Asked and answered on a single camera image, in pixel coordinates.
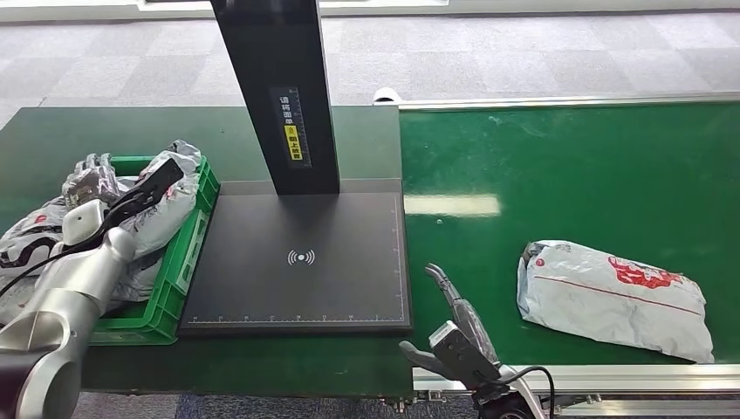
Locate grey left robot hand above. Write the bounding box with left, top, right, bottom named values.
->
left=61, top=152, right=123, bottom=210

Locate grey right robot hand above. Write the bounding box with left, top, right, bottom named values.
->
left=398, top=262, right=502, bottom=383

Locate grey package with SF logo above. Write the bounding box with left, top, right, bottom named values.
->
left=0, top=139, right=202, bottom=326

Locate grey package with red line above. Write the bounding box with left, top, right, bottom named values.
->
left=515, top=239, right=716, bottom=366

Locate green conveyor belt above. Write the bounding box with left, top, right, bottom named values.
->
left=399, top=101, right=740, bottom=367

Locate dark green table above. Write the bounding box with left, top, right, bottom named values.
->
left=0, top=106, right=415, bottom=399

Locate green plastic crate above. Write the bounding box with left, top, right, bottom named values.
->
left=88, top=154, right=222, bottom=347

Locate black and yellow column label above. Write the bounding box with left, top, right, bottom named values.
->
left=268, top=86, right=312, bottom=170

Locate black scanner column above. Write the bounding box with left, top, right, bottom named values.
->
left=209, top=0, right=341, bottom=196

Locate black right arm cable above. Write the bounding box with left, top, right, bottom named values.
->
left=496, top=364, right=557, bottom=419

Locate wide aluminium conveyor rail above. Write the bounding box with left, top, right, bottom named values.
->
left=411, top=362, right=740, bottom=417

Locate black scanner base plate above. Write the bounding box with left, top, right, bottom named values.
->
left=176, top=178, right=414, bottom=338

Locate thin aluminium conveyor rail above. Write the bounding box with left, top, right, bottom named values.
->
left=373, top=90, right=740, bottom=111

